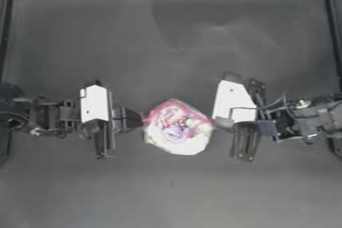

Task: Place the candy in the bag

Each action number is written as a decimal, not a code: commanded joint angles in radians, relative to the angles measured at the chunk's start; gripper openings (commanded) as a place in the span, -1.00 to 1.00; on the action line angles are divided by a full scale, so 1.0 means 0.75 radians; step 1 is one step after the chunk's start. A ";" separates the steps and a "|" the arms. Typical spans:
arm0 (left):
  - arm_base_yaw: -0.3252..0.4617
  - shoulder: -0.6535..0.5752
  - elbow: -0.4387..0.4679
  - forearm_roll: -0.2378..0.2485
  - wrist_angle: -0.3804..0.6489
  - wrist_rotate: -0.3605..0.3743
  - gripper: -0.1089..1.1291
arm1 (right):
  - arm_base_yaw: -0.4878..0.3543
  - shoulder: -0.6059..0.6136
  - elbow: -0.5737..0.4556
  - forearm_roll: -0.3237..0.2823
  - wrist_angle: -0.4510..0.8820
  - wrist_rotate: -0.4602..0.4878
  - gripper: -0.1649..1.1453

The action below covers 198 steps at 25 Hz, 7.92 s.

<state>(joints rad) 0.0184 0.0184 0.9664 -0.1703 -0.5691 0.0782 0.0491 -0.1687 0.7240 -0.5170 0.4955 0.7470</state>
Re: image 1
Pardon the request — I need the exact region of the clear bag with pink zip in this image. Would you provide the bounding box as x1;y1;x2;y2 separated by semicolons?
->
142;98;215;156

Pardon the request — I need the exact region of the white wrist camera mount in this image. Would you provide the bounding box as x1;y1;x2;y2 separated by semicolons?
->
211;79;260;124
79;84;113;125

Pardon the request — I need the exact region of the black camera cable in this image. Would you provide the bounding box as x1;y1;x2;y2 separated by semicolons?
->
230;94;288;113

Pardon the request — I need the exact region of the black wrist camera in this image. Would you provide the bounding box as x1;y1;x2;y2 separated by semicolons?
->
82;120;106;140
213;115;236;130

